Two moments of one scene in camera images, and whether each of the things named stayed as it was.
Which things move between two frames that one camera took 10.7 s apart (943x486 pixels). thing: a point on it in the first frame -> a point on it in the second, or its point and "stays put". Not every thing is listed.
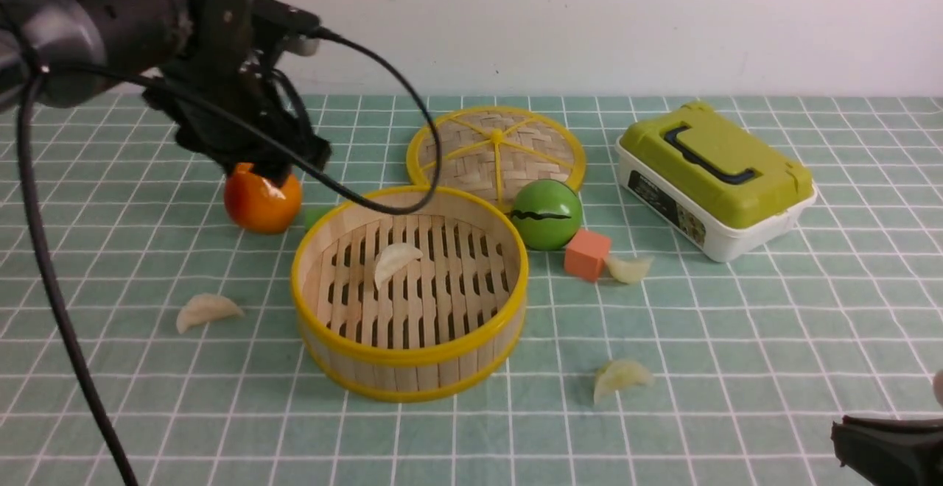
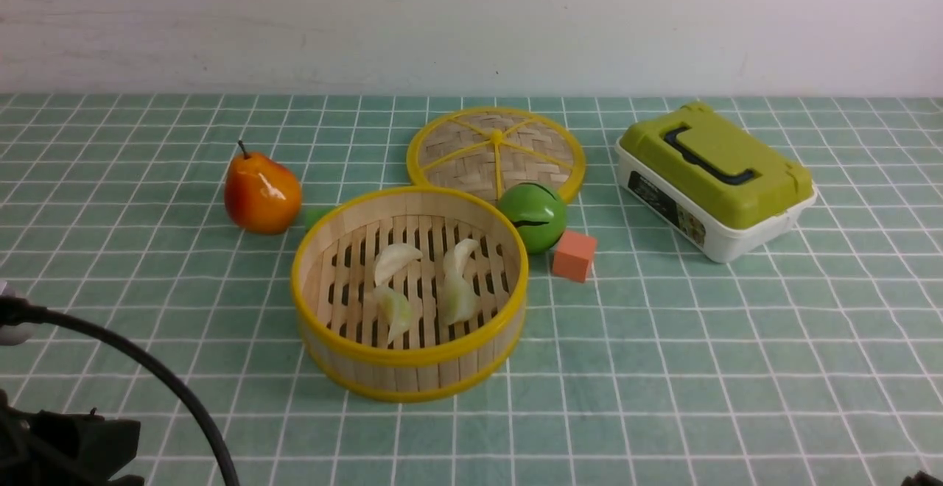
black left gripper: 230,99 -> 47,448
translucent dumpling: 617,373 -> 458,300
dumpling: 392,257 stays put
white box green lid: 715,183 stays put
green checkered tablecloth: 664,369 stays put
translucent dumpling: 630,269 -> 454,261
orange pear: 258,204 stays put
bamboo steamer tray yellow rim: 410,307 stays put
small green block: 312,214 stays put
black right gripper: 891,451 -> 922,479
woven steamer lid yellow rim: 494,151 stays put
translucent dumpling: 203,308 -> 394,308
